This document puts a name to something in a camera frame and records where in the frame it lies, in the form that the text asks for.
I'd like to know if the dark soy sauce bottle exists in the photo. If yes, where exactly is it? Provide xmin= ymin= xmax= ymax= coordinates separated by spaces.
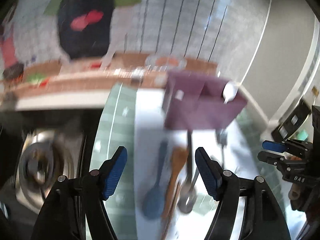
xmin=271 ymin=98 xmax=311 ymax=142

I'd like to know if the steel spoon black handle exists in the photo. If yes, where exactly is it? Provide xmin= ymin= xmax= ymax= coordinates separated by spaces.
xmin=177 ymin=130 xmax=199 ymax=215

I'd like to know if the blue-grey plastic spoon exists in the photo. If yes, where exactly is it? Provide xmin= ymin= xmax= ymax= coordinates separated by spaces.
xmin=142 ymin=140 xmax=168 ymax=220

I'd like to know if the brown wooden spoon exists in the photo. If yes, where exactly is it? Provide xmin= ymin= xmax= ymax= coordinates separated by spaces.
xmin=162 ymin=147 xmax=188 ymax=219

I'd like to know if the wooden chopstick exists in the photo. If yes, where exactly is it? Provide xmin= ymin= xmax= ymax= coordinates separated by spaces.
xmin=161 ymin=181 xmax=181 ymax=240

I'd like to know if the white plastic spoon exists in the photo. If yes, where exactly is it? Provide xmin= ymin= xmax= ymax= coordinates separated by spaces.
xmin=222 ymin=81 xmax=238 ymax=104

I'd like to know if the green white checkered tablecloth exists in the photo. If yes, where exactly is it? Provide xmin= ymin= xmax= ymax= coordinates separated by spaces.
xmin=90 ymin=84 xmax=306 ymax=239

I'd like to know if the purple plastic utensil holder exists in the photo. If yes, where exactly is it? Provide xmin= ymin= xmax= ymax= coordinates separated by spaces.
xmin=162 ymin=71 xmax=247 ymax=131

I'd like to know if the small jar teal lid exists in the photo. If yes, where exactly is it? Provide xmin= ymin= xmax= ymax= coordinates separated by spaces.
xmin=296 ymin=129 xmax=309 ymax=141

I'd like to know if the black gas stove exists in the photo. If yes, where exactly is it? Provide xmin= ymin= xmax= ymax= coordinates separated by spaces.
xmin=1 ymin=109 xmax=103 ymax=239

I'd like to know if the cartoon kitchen wall sticker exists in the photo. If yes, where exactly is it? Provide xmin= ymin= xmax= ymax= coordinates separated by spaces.
xmin=1 ymin=0 xmax=228 ymax=98

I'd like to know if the gloved right hand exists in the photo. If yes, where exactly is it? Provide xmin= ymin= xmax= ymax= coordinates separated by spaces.
xmin=288 ymin=184 xmax=312 ymax=213

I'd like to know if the grey slotted spoon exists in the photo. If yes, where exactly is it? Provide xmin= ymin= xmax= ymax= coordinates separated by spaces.
xmin=216 ymin=129 xmax=227 ymax=169

